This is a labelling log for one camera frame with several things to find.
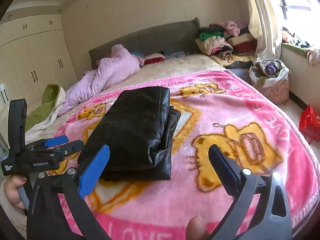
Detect black leather jacket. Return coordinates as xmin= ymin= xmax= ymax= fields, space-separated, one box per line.
xmin=78 ymin=86 xmax=181 ymax=181

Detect plastic bag of clothes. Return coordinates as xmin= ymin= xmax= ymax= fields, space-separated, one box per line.
xmin=249 ymin=60 xmax=290 ymax=105

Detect clothes on window sill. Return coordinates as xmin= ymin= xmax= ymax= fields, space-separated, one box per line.
xmin=281 ymin=27 xmax=319 ymax=67

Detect pile of folded clothes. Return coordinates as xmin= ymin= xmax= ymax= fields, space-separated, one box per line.
xmin=195 ymin=21 xmax=257 ymax=69

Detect person's left hand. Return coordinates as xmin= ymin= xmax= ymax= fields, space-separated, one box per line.
xmin=4 ymin=174 xmax=27 ymax=212

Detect person's right hand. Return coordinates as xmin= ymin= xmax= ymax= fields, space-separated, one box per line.
xmin=185 ymin=216 xmax=210 ymax=240

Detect green and cream blanket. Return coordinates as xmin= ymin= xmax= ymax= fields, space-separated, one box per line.
xmin=25 ymin=84 xmax=66 ymax=144

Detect cream built-in wardrobe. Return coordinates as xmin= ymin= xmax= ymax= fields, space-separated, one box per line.
xmin=0 ymin=13 xmax=79 ymax=131

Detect lilac puffy quilt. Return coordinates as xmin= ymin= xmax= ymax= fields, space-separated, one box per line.
xmin=58 ymin=44 xmax=144 ymax=116

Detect red plastic bag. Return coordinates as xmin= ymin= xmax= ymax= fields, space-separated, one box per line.
xmin=299 ymin=104 xmax=320 ymax=144

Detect red and white pillow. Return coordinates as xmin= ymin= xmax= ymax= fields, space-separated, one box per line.
xmin=144 ymin=53 xmax=166 ymax=65

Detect cream fleece bed sheet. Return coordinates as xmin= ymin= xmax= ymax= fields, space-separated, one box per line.
xmin=30 ymin=53 xmax=227 ymax=140

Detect grey upholstered headboard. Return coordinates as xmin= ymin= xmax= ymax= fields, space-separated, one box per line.
xmin=89 ymin=18 xmax=200 ymax=69

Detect cream window curtain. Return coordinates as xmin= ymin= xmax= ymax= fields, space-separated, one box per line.
xmin=247 ymin=0 xmax=282 ymax=64

